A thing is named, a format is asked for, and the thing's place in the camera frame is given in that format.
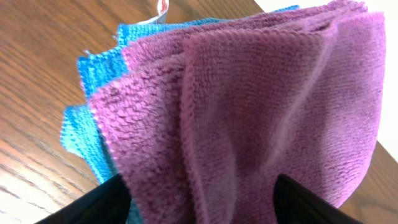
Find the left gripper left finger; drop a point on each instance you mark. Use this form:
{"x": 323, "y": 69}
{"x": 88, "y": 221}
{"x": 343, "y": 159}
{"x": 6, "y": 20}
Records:
{"x": 108, "y": 203}

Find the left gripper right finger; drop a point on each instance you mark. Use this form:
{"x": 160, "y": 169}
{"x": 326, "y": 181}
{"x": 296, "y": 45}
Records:
{"x": 294, "y": 204}

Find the purple microfiber cloth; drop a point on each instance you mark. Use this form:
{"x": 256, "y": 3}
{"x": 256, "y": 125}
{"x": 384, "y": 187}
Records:
{"x": 313, "y": 92}

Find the blue folded cloth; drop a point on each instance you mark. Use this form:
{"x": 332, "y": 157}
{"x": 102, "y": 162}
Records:
{"x": 163, "y": 129}

